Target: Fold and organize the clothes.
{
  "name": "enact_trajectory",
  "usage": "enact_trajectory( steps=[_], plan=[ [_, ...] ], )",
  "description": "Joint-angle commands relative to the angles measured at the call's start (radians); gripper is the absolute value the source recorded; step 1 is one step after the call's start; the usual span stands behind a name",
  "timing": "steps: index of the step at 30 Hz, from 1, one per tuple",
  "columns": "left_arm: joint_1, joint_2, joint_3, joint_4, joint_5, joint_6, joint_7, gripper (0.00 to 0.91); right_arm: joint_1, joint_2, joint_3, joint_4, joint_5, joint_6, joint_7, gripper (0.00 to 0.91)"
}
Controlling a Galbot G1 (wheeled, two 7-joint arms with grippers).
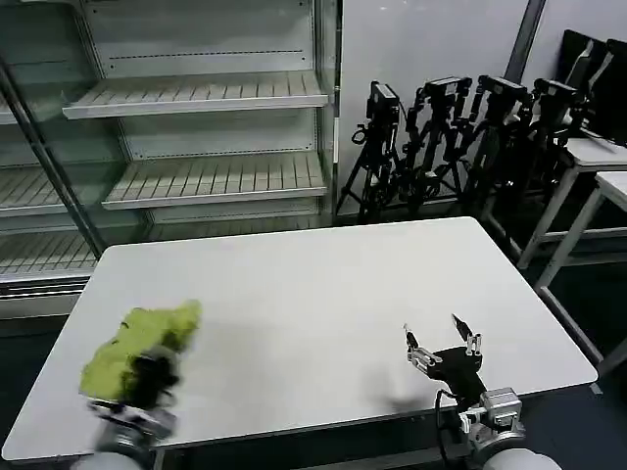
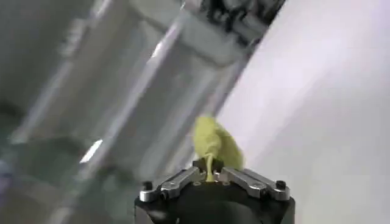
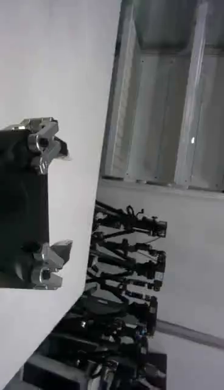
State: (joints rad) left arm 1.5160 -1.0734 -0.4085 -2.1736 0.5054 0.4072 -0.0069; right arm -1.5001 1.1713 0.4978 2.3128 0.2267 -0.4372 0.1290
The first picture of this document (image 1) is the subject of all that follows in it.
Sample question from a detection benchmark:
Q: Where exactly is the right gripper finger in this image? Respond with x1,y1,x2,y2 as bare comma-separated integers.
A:
402,322,443,374
450,312,485,356

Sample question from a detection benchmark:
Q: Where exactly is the black monitor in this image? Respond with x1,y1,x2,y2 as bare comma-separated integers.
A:
582,37,627,148
559,28,607,94

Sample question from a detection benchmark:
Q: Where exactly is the grey wall pillar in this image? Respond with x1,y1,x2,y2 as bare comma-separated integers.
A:
504,0,549,102

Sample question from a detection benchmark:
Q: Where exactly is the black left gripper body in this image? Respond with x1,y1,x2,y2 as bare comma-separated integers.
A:
126,352,183,409

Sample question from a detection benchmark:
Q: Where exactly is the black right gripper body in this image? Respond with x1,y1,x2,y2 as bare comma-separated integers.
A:
425,345,489,400

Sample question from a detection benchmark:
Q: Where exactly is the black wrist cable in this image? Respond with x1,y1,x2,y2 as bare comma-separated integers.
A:
433,388,459,464

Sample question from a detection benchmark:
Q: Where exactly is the yellow-green cloth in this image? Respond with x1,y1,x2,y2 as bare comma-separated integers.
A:
77,299,204,400

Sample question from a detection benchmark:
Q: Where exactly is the empty white shelf unit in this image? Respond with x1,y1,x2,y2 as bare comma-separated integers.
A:
0,0,344,337

